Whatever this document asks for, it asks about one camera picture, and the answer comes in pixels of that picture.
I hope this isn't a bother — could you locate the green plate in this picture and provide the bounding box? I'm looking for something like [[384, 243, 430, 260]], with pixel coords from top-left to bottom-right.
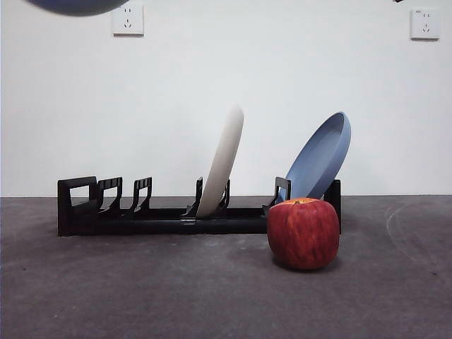
[[26, 0, 130, 18]]

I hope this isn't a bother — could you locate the blue plate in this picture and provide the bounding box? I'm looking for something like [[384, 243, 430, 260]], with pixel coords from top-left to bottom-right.
[[284, 112, 352, 205]]

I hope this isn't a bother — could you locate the red apple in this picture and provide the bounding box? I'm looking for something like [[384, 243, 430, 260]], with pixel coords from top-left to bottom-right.
[[266, 197, 340, 271]]

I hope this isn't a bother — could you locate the white plate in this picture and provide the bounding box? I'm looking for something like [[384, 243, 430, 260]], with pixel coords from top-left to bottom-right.
[[196, 103, 244, 218]]

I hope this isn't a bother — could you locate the white wall socket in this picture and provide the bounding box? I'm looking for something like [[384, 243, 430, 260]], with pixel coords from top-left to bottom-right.
[[112, 4, 145, 37], [410, 8, 441, 41]]

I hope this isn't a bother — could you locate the black plate rack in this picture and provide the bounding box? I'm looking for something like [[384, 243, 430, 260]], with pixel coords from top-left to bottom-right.
[[56, 175, 342, 237]]

